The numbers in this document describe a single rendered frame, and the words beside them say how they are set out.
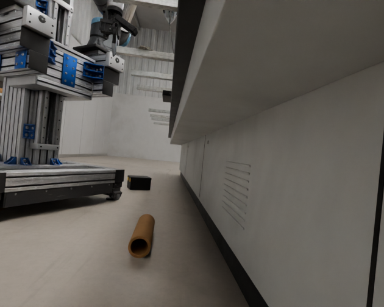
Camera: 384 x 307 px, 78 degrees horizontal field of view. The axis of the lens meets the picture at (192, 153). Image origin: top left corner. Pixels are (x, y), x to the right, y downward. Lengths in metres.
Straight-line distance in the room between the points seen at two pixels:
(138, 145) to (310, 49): 9.05
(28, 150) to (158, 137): 7.68
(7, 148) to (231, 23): 1.69
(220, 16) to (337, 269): 0.33
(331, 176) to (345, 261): 0.11
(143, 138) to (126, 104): 1.45
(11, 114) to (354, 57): 1.74
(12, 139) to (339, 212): 1.70
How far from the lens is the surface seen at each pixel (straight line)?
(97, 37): 1.90
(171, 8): 1.04
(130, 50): 1.24
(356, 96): 0.38
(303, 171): 0.45
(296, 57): 0.32
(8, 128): 1.83
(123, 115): 9.48
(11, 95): 1.85
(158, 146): 9.18
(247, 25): 0.26
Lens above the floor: 0.40
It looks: level
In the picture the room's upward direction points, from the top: 6 degrees clockwise
